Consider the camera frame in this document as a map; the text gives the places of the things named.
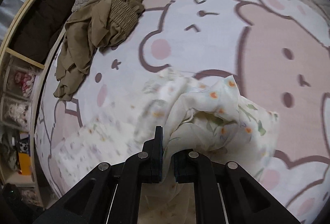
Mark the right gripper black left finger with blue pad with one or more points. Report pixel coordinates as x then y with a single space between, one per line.
110 193

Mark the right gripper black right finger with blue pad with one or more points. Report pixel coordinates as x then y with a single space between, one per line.
227 193

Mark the white floral garment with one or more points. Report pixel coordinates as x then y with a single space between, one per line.
216 121

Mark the yellow box on shelf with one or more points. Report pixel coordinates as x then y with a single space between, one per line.
24 163

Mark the clear box white contents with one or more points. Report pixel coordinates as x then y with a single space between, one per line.
15 113

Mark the clear box red contents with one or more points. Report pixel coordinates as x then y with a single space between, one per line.
19 81

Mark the pink bear print bedsheet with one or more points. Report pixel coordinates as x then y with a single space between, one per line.
276 50

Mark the olive brown crumpled garment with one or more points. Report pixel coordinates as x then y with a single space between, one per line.
97 24

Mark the wooden shelf frame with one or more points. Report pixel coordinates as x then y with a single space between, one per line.
29 182

